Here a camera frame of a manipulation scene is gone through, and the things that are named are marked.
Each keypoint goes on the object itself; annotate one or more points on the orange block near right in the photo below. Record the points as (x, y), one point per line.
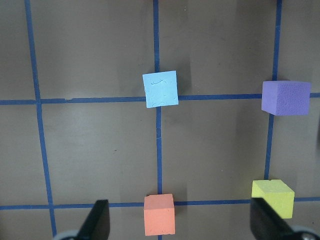
(159, 215)

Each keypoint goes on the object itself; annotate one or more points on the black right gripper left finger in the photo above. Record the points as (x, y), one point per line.
(97, 224)

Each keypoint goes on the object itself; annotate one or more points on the yellow block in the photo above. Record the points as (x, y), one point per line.
(277, 194)

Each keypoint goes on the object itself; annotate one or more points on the purple block right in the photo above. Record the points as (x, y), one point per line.
(286, 97)

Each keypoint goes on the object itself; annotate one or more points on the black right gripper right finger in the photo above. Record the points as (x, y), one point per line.
(266, 224)

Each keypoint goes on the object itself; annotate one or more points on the light blue block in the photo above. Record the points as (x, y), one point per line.
(160, 89)

